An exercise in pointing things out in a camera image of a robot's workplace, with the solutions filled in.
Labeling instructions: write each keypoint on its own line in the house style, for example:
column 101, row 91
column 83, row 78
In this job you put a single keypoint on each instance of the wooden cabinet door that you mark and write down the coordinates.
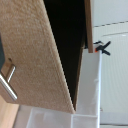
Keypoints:
column 36, row 43

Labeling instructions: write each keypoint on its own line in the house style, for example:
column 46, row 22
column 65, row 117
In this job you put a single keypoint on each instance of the white plastic sheet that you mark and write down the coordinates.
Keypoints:
column 88, row 93

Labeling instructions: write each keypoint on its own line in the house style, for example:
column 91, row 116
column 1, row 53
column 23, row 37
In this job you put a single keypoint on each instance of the orange black spring clamp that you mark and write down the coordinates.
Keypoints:
column 103, row 47

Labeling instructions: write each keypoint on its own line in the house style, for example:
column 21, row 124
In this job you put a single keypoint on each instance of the brown wooden drawer cabinet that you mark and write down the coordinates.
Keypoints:
column 89, row 23

